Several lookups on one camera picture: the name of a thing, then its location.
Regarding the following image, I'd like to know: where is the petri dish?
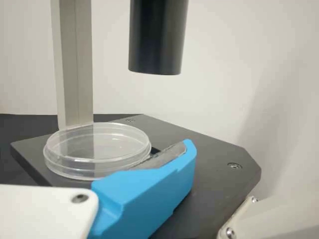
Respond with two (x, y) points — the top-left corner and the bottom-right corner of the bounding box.
(43, 121), (152, 179)

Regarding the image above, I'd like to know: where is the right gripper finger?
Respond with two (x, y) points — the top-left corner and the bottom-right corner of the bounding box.
(82, 139), (198, 239)

